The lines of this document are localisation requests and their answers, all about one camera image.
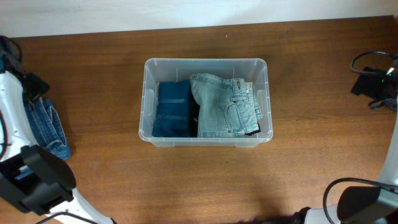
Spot dark blue jeans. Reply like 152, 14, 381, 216
25, 98, 71, 161

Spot black garment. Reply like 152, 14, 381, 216
245, 122, 261, 136

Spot teal blue garment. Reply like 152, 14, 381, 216
152, 80, 192, 138

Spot clear plastic storage bin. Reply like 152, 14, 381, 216
139, 58, 274, 147

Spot light blue jeans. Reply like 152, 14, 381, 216
190, 73, 262, 138

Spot dark navy garment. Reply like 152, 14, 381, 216
189, 97, 200, 138

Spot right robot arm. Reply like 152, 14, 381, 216
288, 52, 397, 223

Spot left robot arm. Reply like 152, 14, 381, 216
1, 35, 114, 223

